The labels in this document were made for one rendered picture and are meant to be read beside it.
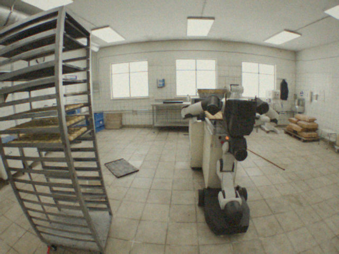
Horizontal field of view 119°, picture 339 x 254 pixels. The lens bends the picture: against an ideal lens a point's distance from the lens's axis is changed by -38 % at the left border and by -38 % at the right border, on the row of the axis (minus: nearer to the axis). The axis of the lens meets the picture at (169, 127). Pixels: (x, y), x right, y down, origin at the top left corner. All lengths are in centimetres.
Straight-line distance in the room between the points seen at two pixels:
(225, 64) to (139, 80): 299
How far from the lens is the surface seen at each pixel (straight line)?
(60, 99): 88
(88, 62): 131
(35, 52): 105
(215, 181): 198
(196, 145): 249
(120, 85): 592
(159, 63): 553
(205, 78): 557
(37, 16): 109
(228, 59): 573
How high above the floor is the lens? 131
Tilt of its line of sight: 14 degrees down
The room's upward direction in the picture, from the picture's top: 1 degrees counter-clockwise
